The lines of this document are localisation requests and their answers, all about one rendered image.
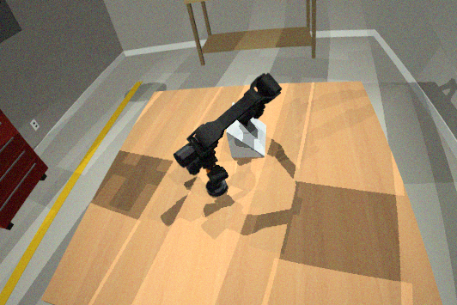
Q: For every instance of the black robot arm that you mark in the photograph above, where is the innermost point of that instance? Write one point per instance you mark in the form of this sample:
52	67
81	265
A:
252	104

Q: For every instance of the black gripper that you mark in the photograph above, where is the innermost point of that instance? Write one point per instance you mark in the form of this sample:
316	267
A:
216	173

